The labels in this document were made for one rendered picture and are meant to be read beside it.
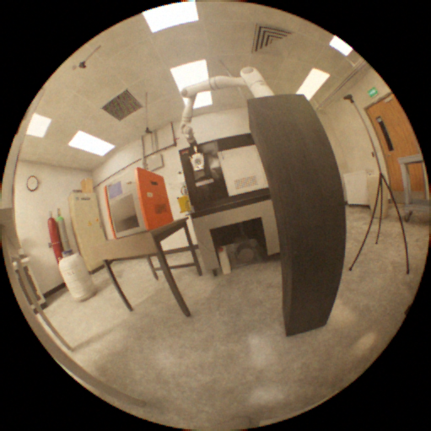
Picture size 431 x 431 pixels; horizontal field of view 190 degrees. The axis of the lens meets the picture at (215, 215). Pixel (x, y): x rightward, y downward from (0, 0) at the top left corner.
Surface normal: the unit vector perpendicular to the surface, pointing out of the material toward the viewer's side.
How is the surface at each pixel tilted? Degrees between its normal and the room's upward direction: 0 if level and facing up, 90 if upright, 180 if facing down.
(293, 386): 0
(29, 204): 90
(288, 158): 90
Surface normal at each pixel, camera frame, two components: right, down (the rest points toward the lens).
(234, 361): -0.25, -0.97
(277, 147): -0.26, 0.15
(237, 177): -0.06, 0.10
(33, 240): 0.97, -0.24
